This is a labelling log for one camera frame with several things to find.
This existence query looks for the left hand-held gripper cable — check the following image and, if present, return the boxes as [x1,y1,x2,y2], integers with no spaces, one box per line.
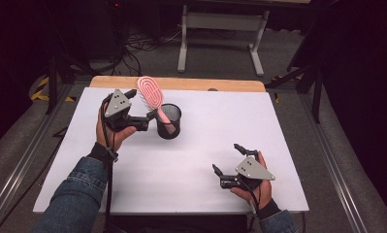
[99,96,118,233]

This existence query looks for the grey metal floor rail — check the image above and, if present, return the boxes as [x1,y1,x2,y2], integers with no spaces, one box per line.
[0,83,77,233]
[297,93,370,233]

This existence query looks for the black metal stand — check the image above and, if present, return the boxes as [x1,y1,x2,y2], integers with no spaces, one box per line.
[45,52,97,116]
[265,61,325,124]

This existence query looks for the right hand-held gripper cable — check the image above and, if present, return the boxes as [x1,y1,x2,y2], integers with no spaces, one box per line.
[239,177,261,216]

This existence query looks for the black mesh pen cup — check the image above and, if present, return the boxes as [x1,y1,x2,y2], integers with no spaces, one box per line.
[155,103,182,141]

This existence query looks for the white board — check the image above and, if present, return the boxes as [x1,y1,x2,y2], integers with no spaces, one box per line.
[33,86,310,216]

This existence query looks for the yellow and black floor tape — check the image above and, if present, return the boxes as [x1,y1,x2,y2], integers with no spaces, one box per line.
[30,76,77,103]

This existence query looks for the wooden table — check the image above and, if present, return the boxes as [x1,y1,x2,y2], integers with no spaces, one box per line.
[89,75,267,93]

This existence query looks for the black equipment box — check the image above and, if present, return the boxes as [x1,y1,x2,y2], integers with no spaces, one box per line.
[81,0,131,62]

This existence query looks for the person's right hand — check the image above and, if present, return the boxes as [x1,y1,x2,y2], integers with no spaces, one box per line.
[230,150,274,211]

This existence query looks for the pink hairbrush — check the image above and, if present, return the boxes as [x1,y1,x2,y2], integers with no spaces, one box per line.
[137,76,177,134]

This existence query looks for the white metal table frame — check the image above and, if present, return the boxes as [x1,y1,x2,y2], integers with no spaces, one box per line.
[177,4,271,78]

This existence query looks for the hand-held gripper cable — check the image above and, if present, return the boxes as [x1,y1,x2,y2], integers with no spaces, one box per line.
[99,96,118,233]
[239,177,261,216]

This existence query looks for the bundle of black floor cables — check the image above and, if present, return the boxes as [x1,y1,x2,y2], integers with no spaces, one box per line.
[110,27,184,78]

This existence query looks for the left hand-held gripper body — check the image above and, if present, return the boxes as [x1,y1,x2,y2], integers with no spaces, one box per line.
[101,88,150,133]

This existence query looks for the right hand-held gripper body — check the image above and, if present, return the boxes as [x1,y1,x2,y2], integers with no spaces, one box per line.
[219,149,276,191]

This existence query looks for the person's left hand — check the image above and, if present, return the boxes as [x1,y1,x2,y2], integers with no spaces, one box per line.
[95,103,138,153]

